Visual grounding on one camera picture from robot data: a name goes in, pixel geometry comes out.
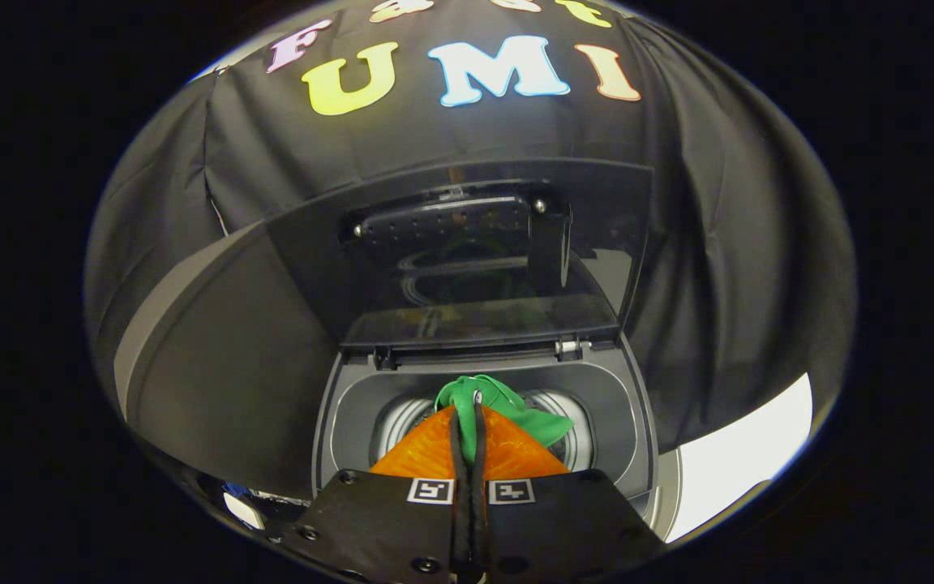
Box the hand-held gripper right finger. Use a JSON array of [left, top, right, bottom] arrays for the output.
[[471, 392, 667, 582]]

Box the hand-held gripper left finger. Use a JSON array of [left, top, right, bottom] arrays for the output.
[[281, 406, 473, 582]]

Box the green polo shirt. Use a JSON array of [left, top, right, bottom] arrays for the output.
[[434, 374, 576, 465]]

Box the dark washing machine lid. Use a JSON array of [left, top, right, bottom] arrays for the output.
[[263, 157, 656, 351]]

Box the grey cabinet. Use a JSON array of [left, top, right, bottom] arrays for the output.
[[113, 221, 340, 505]]

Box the white flat board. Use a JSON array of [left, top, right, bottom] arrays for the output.
[[665, 373, 815, 543]]

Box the black backdrop cloth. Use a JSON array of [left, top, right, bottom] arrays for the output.
[[84, 0, 857, 455]]

